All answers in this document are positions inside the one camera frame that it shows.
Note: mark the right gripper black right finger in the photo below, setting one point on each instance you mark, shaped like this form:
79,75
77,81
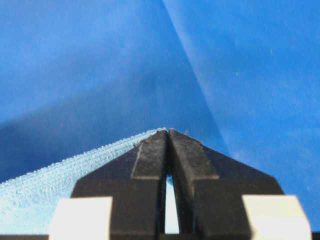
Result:
219,198

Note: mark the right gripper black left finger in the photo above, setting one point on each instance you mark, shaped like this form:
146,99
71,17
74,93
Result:
122,200

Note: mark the light blue towel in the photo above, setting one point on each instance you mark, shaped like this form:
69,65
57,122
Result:
28,202

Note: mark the blue table cloth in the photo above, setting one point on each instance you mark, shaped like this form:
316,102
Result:
241,76

